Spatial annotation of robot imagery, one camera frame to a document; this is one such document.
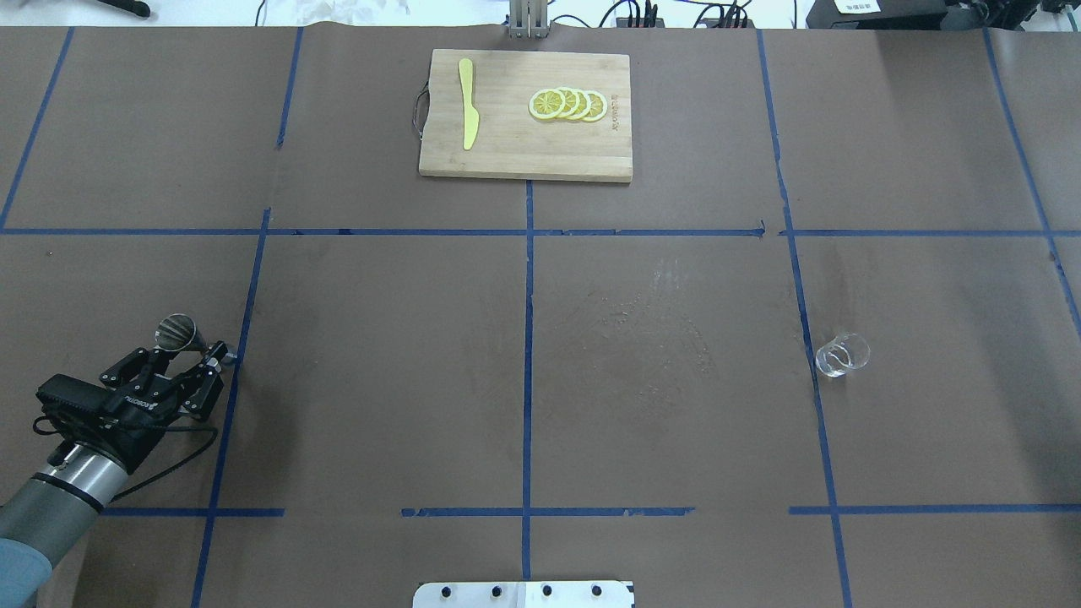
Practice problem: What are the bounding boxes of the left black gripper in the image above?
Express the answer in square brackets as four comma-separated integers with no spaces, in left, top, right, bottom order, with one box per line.
[92,341,233,474]

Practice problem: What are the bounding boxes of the steel jigger measuring cup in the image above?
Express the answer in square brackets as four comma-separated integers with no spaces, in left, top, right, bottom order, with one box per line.
[155,314,238,366]

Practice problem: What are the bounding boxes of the clear glass cup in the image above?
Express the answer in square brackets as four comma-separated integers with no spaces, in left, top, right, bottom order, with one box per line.
[815,332,870,378]

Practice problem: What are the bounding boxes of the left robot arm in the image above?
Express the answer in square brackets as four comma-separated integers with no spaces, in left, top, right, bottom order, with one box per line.
[1,342,236,607]

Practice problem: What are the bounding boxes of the yellow plastic knife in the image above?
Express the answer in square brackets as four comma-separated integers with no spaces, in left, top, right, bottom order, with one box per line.
[457,57,480,151]

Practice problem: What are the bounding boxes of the crumpled white plastic wrap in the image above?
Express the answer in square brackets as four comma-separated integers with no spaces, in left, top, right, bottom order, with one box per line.
[295,1,412,26]

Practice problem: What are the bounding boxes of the bamboo cutting board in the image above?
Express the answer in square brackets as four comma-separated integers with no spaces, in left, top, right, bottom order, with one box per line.
[418,49,633,183]

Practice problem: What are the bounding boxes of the lemon slice front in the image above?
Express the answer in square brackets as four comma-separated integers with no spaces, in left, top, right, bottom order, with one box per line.
[528,88,568,121]

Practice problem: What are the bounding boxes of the lemon slice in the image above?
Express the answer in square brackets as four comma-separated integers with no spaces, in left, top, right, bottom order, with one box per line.
[568,90,592,121]
[557,85,584,119]
[580,91,609,123]
[528,88,568,121]

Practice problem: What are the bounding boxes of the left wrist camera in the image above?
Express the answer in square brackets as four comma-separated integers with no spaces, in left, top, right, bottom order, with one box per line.
[35,374,112,442]

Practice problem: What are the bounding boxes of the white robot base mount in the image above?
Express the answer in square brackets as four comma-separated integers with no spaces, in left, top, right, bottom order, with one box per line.
[410,580,636,607]

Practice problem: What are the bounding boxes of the aluminium frame post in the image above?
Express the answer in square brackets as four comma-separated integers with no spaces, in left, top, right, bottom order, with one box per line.
[506,0,551,39]

